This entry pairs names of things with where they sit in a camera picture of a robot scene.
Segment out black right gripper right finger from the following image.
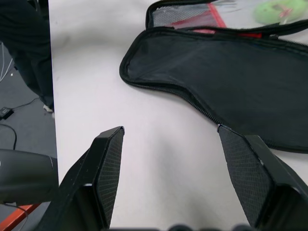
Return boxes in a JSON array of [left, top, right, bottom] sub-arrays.
[[217, 124, 308, 231]]

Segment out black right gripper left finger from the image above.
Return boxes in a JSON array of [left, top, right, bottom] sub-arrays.
[[39, 126, 125, 231]]

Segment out black zippered pouch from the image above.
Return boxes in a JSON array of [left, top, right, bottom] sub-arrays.
[[119, 0, 308, 154]]

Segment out red item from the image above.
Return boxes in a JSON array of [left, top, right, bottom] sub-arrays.
[[168, 2, 263, 39]]

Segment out black rounded robot part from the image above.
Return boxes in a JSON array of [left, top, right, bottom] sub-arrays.
[[0, 149, 59, 205]]

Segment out orange floor bar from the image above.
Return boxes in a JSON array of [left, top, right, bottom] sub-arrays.
[[0, 203, 41, 231]]

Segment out black power adapter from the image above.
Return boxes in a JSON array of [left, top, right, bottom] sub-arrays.
[[0, 107, 14, 120]]

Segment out person in dark trousers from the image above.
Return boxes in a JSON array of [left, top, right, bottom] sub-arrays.
[[0, 0, 55, 114]]

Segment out green round object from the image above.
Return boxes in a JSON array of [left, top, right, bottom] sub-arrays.
[[254, 0, 308, 25]]

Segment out black floor cable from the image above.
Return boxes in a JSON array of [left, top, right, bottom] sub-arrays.
[[0, 97, 40, 150]]

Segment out white thin cables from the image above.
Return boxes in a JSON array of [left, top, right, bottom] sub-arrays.
[[0, 40, 17, 84]]

